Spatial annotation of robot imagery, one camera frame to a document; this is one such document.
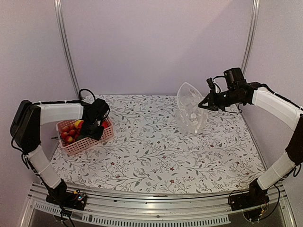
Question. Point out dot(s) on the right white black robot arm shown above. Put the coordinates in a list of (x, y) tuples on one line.
[(261, 96)]

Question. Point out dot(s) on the floral patterned table mat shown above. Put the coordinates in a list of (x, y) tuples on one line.
[(148, 152)]

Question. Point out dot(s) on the clear zip top bag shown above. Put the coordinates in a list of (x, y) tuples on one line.
[(190, 118)]

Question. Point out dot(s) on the aluminium frame post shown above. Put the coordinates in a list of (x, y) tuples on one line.
[(65, 45), (251, 34)]

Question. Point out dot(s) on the left aluminium frame post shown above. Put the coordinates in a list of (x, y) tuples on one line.
[(65, 45)]

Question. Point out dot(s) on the pink plastic basket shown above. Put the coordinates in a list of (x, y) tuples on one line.
[(85, 143)]

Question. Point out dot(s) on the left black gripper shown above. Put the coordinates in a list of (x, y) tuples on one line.
[(97, 136)]

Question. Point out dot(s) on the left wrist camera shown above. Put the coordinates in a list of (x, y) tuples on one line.
[(100, 109)]

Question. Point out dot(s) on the green toy pepper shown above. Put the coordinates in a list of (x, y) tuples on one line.
[(80, 137)]

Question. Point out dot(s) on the front aluminium rail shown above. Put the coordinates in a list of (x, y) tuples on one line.
[(110, 208)]

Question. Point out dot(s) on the red toy pepper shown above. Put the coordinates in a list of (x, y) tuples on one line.
[(105, 124)]

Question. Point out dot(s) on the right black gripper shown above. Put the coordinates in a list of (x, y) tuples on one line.
[(209, 98)]

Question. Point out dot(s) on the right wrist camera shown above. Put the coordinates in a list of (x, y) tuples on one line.
[(234, 79)]

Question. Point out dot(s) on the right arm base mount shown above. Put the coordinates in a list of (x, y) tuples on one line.
[(248, 201)]

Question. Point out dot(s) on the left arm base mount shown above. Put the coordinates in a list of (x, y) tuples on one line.
[(74, 200)]

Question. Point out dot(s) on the yellow toy pepper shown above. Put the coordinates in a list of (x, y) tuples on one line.
[(78, 124)]

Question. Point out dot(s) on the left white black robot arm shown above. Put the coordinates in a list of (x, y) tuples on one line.
[(25, 132)]

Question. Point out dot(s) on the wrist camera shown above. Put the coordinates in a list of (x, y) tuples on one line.
[(234, 79), (100, 109)]

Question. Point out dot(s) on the right aluminium frame post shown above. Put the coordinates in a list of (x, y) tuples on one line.
[(251, 34)]

